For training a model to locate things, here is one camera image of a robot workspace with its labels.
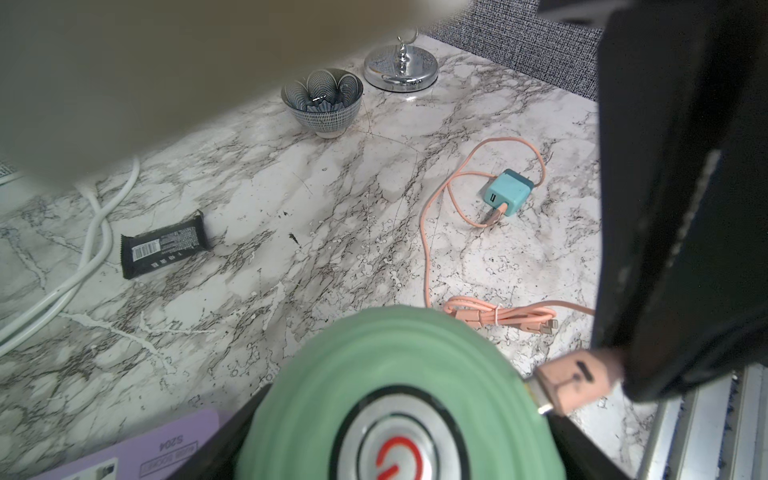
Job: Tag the teal USB wall charger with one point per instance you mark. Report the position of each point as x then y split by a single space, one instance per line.
510 190

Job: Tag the purple power strip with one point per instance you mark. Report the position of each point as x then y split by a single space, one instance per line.
154 455

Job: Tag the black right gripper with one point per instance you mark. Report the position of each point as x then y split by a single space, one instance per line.
682 97

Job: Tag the blue patterned ceramic bowl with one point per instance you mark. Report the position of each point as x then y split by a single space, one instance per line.
326 101

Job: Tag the black snack bar wrapper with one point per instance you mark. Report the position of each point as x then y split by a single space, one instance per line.
153 250

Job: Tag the aluminium front rail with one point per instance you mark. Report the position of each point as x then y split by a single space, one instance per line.
718 431

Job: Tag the chrome stand with yellow cups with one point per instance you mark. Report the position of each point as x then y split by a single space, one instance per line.
402 67

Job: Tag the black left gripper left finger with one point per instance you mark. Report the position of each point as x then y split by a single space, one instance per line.
217 458

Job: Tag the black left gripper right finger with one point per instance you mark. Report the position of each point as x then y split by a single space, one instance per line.
581 458

